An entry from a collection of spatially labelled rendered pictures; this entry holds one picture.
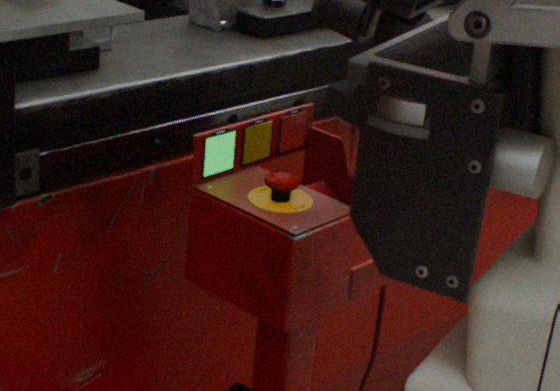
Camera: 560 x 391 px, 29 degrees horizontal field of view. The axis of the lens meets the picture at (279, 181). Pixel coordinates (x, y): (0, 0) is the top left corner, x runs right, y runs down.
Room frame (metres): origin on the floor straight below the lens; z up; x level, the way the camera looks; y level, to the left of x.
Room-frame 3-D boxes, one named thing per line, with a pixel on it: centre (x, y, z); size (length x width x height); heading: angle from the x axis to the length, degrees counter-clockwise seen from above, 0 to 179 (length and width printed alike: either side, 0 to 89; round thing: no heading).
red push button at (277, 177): (1.09, 0.00, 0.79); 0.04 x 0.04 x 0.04
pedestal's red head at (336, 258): (1.13, -0.03, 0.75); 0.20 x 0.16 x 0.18; 140
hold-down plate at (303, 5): (1.53, -0.04, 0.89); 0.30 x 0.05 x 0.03; 138
